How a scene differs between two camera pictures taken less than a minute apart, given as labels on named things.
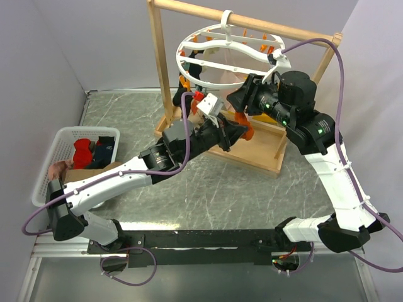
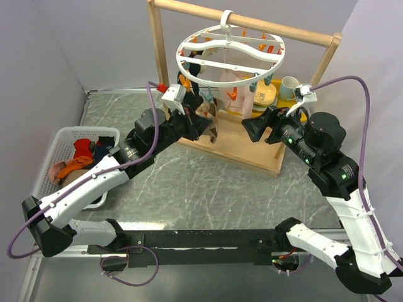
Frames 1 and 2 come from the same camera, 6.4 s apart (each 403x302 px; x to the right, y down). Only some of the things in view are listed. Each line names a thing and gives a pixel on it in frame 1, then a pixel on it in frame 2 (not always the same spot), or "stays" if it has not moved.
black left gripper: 228,132 to 195,124
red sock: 83,153 stays
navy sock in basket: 103,153 stays
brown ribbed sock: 69,175 stays
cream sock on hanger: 213,54 stays
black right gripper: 248,93 to 274,117
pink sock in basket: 57,169 stays
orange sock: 240,117 to 73,164
